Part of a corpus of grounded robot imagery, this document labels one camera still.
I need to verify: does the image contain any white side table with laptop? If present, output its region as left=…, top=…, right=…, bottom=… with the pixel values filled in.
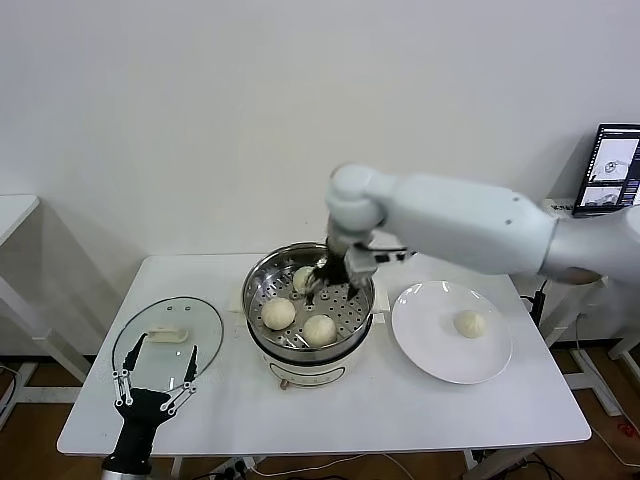
left=542, top=198, right=640, bottom=417

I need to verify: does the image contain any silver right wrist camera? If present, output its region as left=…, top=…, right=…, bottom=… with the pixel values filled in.
left=344, top=242, right=417, bottom=275

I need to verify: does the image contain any empty white side table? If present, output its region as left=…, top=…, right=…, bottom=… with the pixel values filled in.
left=0, top=194, right=91, bottom=431

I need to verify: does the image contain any stainless steel steamer basket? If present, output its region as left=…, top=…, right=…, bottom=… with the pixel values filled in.
left=241, top=242, right=375, bottom=351

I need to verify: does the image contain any round white plate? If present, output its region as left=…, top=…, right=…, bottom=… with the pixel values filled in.
left=391, top=280, right=514, bottom=385

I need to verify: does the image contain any white power strip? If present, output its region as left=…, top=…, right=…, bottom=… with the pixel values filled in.
left=207, top=457, right=256, bottom=480

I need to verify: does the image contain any white steamed baozi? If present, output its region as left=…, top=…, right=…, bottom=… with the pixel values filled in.
left=453, top=309, right=488, bottom=340
left=292, top=265, right=316, bottom=294
left=262, top=298, right=297, bottom=331
left=303, top=313, right=338, bottom=347

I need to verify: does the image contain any grey open laptop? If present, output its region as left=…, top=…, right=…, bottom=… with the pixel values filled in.
left=572, top=123, right=640, bottom=219

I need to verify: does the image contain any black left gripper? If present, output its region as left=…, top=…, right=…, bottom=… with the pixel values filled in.
left=110, top=332, right=200, bottom=464

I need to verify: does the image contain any round glass pot lid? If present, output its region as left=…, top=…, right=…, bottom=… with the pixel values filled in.
left=110, top=297, right=225, bottom=392

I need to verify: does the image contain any white electric cooker base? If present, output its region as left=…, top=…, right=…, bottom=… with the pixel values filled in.
left=228, top=282, right=390, bottom=392

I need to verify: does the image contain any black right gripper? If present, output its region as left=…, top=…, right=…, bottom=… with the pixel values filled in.
left=304, top=239, right=364, bottom=307

